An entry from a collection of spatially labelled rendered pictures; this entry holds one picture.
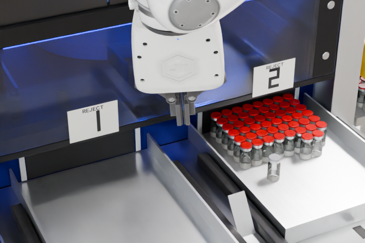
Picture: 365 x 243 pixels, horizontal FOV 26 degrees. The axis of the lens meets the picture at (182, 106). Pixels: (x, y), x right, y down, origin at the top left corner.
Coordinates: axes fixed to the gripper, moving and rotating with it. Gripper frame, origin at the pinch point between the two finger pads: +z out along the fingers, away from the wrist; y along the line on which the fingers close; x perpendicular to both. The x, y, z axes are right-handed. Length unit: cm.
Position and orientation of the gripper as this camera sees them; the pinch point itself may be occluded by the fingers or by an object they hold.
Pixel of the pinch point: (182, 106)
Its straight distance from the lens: 95.2
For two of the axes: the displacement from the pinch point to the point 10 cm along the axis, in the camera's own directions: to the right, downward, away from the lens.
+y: 10.0, -0.6, -0.2
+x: -0.3, -7.4, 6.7
